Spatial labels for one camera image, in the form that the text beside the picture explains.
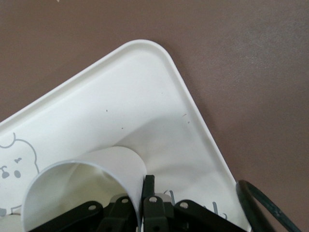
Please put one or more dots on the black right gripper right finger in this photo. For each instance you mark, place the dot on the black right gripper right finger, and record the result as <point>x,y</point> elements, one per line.
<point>154,212</point>

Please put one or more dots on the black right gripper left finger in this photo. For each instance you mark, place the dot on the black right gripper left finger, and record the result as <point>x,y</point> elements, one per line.
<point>113,217</point>

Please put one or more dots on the white IKEA cup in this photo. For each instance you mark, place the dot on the white IKEA cup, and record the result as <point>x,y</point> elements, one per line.
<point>125,164</point>

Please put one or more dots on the cream bear print tray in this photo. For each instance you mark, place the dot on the cream bear print tray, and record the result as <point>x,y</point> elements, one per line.
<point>96,96</point>

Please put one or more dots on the brown table mat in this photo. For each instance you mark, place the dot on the brown table mat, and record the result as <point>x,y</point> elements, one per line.
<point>241,60</point>

